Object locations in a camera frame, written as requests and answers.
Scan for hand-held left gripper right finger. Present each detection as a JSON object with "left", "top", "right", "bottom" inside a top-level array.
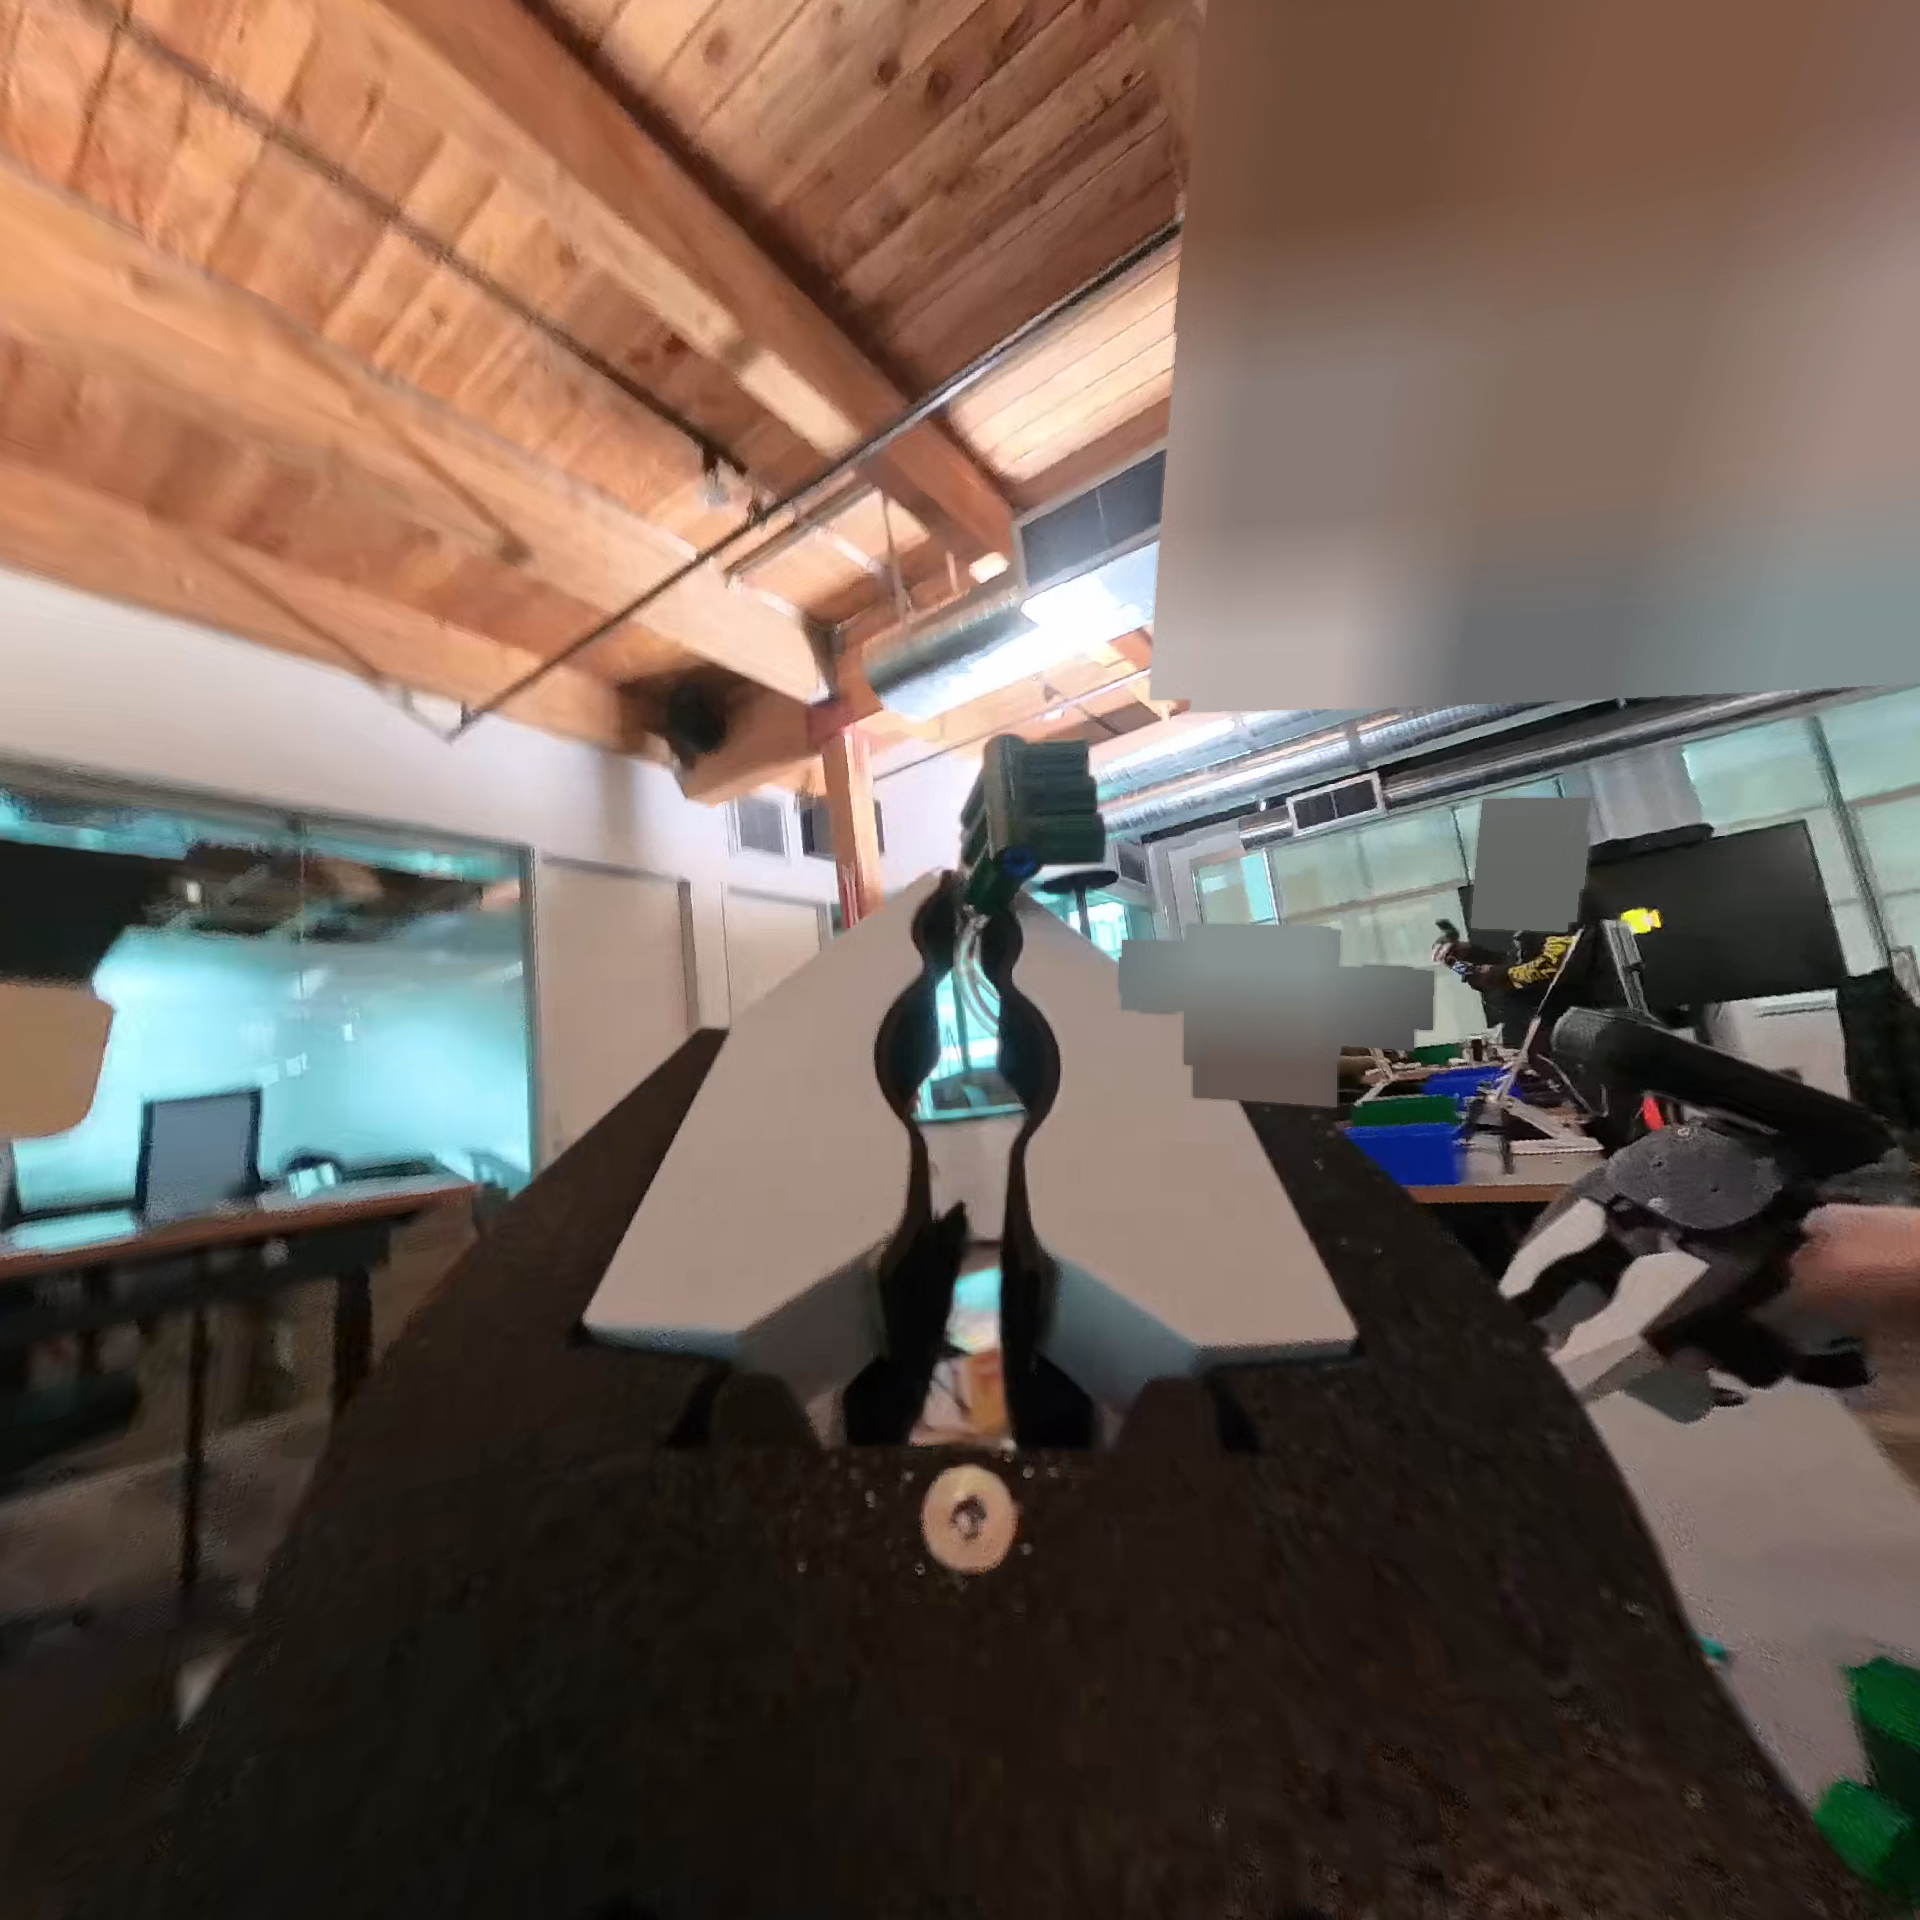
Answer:
[{"left": 999, "top": 897, "right": 1362, "bottom": 1453}]

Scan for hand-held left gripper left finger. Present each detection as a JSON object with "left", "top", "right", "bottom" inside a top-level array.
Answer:
[{"left": 583, "top": 867, "right": 972, "bottom": 1446}]

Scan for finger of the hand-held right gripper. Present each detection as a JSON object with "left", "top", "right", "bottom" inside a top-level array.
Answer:
[
  {"left": 1557, "top": 1255, "right": 1755, "bottom": 1424},
  {"left": 1497, "top": 1197, "right": 1623, "bottom": 1308}
]

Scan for dark green brick clear tubes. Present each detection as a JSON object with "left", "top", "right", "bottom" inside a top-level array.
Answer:
[{"left": 937, "top": 735, "right": 1112, "bottom": 1074}]

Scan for wooden office desk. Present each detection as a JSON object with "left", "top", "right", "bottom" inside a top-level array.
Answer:
[{"left": 0, "top": 1176, "right": 483, "bottom": 1592}]

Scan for person's right hand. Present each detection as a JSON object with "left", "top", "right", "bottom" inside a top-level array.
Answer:
[{"left": 1793, "top": 1197, "right": 1920, "bottom": 1361}]

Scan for wooden work table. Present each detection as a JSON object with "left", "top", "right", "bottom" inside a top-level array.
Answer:
[{"left": 1410, "top": 1141, "right": 1609, "bottom": 1207}]

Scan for blue storage bin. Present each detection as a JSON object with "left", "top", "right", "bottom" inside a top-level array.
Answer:
[{"left": 1343, "top": 1116, "right": 1464, "bottom": 1189}]

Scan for white door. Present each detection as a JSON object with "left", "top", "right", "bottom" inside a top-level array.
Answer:
[
  {"left": 722, "top": 884, "right": 833, "bottom": 1039},
  {"left": 537, "top": 855, "right": 696, "bottom": 1189}
]

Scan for large black monitor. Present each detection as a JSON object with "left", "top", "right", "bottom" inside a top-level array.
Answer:
[{"left": 1590, "top": 823, "right": 1849, "bottom": 1010}]

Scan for red-brown wooden column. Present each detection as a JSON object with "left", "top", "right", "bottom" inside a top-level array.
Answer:
[{"left": 816, "top": 704, "right": 889, "bottom": 921}]

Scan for black ceiling speaker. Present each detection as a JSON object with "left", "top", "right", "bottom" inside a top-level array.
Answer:
[{"left": 660, "top": 674, "right": 740, "bottom": 769}]

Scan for green round plate build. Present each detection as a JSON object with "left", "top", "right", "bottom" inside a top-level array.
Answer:
[{"left": 1815, "top": 1657, "right": 1920, "bottom": 1893}]

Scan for computer monitor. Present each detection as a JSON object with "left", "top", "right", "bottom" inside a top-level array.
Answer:
[{"left": 139, "top": 1091, "right": 264, "bottom": 1220}]

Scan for white air vent unit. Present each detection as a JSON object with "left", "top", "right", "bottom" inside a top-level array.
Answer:
[{"left": 1015, "top": 447, "right": 1172, "bottom": 602}]

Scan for tan book stand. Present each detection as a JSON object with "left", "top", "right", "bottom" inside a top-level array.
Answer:
[{"left": 0, "top": 982, "right": 117, "bottom": 1142}]

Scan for metal sprinkler pipe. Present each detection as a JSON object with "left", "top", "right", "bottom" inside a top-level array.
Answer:
[{"left": 450, "top": 224, "right": 1188, "bottom": 738}]

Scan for silver air duct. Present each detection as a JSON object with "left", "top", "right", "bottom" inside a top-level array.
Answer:
[
  {"left": 862, "top": 577, "right": 1052, "bottom": 718},
  {"left": 1103, "top": 697, "right": 1825, "bottom": 842}
]

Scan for black wall panel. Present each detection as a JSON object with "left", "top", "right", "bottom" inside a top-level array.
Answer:
[{"left": 0, "top": 840, "right": 198, "bottom": 984}]

